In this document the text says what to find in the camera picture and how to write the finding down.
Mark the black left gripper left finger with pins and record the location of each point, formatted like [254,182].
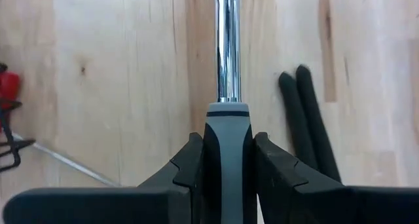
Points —
[114,206]

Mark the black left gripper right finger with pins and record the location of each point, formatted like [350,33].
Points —
[327,206]

